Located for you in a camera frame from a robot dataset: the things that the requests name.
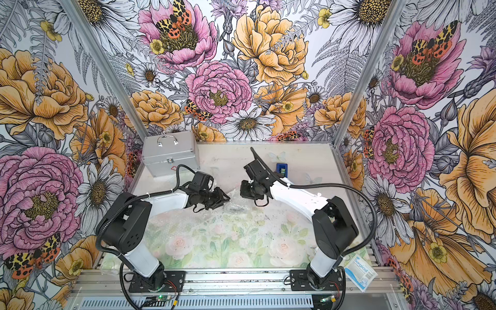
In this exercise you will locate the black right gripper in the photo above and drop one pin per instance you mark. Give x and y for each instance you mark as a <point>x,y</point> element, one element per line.
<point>244,193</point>

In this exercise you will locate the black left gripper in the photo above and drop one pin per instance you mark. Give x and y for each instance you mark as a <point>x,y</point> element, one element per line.
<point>219,200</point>

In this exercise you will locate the blue tape dispenser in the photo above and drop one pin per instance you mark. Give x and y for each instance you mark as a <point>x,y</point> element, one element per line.
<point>282,169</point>

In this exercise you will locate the blue yellow patterned bowl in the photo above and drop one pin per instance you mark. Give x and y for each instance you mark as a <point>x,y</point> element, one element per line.
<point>238,205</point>

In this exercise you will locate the clear bubble wrap sheet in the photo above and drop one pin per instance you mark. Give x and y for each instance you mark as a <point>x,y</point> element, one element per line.
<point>250,230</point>

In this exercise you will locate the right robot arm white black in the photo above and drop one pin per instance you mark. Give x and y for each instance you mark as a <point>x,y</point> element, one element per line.
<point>333,226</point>

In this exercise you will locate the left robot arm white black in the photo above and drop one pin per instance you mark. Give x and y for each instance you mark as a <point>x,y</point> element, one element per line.
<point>121,230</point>

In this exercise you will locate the silver metal first aid case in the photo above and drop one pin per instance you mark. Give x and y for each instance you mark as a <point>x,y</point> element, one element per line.
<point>163,153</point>

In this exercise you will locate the white surgical packet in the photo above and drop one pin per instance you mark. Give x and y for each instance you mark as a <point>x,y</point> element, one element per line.
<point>359,271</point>

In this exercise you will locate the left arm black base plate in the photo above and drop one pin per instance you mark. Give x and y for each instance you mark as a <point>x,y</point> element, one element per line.
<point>162,282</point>

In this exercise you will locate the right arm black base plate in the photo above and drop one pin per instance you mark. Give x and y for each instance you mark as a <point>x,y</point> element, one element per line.
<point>308,280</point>

